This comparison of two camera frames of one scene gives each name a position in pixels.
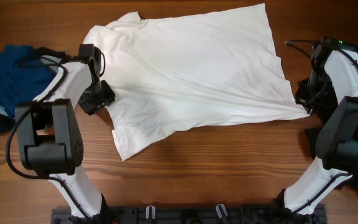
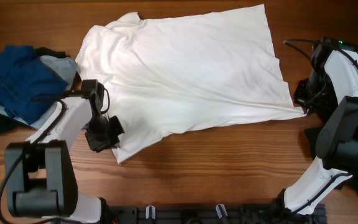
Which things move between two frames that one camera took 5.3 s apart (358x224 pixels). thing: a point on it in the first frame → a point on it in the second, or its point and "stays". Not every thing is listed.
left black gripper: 108,97 → 111,141
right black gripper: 301,98 stays
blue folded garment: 15,75 stays
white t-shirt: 213,66 stays
